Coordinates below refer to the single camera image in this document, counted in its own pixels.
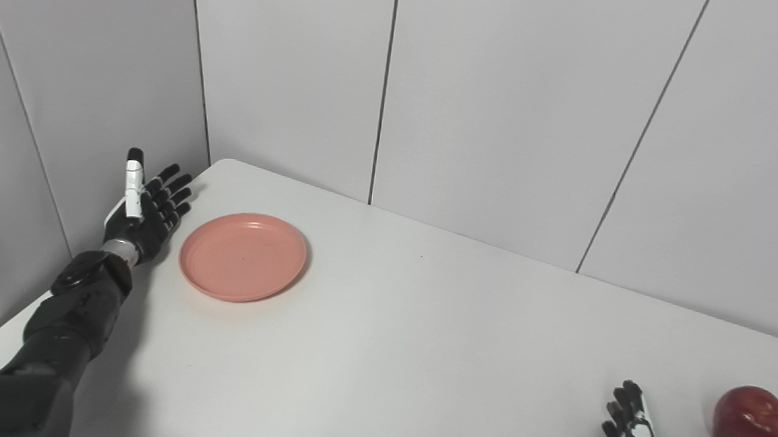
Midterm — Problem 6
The red apple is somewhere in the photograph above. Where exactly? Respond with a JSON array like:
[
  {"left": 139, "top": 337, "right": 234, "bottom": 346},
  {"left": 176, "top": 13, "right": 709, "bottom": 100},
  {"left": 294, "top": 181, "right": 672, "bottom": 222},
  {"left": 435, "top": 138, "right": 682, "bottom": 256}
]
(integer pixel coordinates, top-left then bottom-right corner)
[{"left": 711, "top": 383, "right": 778, "bottom": 437}]

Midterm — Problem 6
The pink round plate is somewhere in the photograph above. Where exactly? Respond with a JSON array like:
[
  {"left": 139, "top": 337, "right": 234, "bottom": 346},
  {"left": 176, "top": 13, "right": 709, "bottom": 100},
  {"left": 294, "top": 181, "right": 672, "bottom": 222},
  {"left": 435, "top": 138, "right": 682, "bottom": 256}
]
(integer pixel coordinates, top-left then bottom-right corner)
[{"left": 176, "top": 208, "right": 310, "bottom": 307}]

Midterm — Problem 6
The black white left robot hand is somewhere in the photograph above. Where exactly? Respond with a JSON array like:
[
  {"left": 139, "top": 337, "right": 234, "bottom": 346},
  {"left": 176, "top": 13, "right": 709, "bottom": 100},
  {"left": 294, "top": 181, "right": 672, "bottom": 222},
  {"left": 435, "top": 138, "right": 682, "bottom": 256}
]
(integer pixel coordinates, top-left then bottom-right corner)
[{"left": 101, "top": 146, "right": 196, "bottom": 269}]

